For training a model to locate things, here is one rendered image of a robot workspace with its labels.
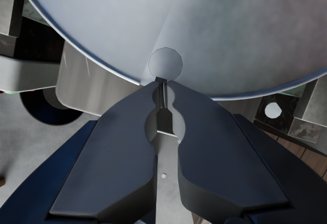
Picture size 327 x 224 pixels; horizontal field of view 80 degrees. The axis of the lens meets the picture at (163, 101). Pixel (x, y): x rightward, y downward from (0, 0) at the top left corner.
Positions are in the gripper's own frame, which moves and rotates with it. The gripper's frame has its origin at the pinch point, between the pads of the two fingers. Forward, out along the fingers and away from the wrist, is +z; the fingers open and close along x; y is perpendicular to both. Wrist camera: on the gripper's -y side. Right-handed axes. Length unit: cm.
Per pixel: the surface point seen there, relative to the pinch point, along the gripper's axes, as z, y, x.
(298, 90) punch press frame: 12.8, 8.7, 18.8
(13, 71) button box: 16.4, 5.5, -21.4
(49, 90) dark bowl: 70, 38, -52
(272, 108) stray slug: 11.7, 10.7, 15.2
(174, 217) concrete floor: 42, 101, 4
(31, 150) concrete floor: 59, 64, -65
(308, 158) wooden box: 29, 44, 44
